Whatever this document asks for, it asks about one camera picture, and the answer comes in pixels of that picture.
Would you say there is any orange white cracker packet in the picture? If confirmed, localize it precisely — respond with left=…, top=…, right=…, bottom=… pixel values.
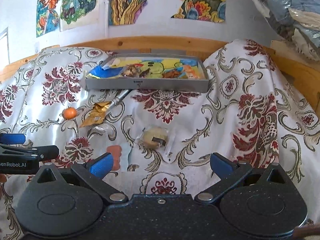
left=182, top=65, right=201, bottom=79

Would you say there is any quail egg snack bag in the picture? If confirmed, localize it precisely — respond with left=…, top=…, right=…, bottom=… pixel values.
left=121, top=64, right=141, bottom=77

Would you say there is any dark dried meat snack packet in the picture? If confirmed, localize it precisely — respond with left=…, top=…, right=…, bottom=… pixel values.
left=139, top=66, right=155, bottom=78

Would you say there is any blue braised tofu snack packet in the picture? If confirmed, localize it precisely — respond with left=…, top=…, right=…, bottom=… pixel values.
left=162, top=69, right=185, bottom=79

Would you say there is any person's left hand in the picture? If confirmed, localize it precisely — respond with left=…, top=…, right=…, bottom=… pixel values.
left=0, top=174, right=7, bottom=183

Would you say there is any person's right hand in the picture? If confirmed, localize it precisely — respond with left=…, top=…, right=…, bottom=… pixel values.
left=292, top=224, right=320, bottom=239

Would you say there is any pink sausage snack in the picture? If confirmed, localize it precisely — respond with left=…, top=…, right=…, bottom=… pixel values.
left=106, top=145, right=122, bottom=171

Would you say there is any small orange tangerine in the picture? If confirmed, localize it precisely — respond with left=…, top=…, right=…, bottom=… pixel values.
left=62, top=107, right=77, bottom=120

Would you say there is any gold foil snack packet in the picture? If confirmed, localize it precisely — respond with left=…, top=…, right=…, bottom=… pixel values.
left=80, top=101, right=111, bottom=127

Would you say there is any clear wrapped round pastry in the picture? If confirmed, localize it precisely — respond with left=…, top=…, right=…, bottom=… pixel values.
left=135, top=125, right=176, bottom=163

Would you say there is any silver pen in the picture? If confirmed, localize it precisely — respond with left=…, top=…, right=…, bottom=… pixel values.
left=107, top=89, right=131, bottom=111

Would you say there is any grey tray with cartoon lining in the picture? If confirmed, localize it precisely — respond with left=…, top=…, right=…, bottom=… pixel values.
left=85, top=53, right=209, bottom=93

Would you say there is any blond boy cartoon drawing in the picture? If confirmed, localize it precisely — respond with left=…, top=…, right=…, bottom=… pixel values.
left=60, top=0, right=99, bottom=31

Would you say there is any plastic bag of clothes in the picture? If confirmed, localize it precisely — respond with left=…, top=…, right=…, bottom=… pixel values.
left=252, top=0, right=319, bottom=61

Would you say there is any wooden bed frame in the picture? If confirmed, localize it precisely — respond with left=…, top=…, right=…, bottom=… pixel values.
left=0, top=36, right=320, bottom=120

